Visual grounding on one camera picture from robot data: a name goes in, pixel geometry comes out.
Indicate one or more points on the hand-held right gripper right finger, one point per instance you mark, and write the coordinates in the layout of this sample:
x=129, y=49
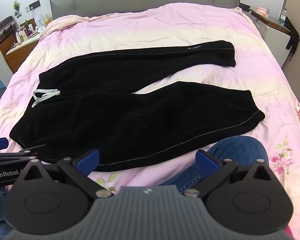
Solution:
x=206, y=160

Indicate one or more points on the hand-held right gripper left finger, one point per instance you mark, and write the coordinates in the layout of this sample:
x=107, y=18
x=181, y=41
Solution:
x=87, y=160

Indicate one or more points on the black pants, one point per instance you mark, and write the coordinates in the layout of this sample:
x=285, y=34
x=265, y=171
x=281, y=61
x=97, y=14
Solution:
x=140, y=120

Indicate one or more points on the person's right leg blue jeans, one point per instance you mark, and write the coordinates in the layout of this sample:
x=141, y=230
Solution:
x=240, y=147

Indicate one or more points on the wooden dresser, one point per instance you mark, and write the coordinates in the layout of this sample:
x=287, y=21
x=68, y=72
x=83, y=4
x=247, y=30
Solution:
x=17, y=53

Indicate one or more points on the dark cabinet appliance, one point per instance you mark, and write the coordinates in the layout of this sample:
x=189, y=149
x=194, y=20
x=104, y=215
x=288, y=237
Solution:
x=1, y=31

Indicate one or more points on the group of cosmetic bottles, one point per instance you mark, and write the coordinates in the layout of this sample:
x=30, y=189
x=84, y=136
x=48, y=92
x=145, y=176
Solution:
x=27, y=31

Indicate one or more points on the small potted plant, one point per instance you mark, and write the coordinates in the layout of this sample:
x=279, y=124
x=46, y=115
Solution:
x=16, y=8

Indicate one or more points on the pink floral blanket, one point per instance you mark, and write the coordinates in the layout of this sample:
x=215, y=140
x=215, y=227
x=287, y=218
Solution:
x=140, y=30

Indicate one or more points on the bedside table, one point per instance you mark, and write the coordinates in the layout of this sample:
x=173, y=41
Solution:
x=275, y=33

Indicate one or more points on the black hanging garment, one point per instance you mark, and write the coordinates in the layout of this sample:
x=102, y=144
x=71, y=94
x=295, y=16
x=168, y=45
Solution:
x=293, y=36

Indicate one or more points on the pink tissue box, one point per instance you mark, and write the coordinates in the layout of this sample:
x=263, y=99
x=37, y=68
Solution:
x=263, y=11

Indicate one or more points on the clear water bottle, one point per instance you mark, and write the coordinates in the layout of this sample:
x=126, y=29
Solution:
x=282, y=17

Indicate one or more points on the wardrobe door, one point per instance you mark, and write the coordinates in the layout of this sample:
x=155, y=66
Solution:
x=298, y=7

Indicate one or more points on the wall socket panel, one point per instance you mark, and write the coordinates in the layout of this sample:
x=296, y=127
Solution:
x=32, y=6

